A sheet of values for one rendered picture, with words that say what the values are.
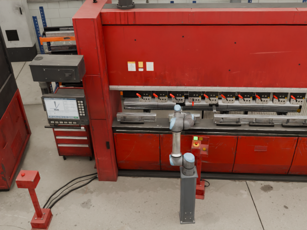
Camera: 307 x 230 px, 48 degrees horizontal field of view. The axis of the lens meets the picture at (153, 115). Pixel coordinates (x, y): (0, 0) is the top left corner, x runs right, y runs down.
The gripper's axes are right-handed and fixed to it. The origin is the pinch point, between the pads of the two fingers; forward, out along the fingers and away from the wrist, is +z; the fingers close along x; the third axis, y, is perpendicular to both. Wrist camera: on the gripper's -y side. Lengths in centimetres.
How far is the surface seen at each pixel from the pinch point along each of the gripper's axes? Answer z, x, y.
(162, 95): -16.8, 19.4, 22.0
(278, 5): -81, -101, 104
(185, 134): 16.9, -9.7, -17.9
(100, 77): -58, 86, 25
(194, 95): -15.9, -18.7, 23.9
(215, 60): -49, -40, 54
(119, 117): 9, 76, -2
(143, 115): 7.2, 44.7, 2.2
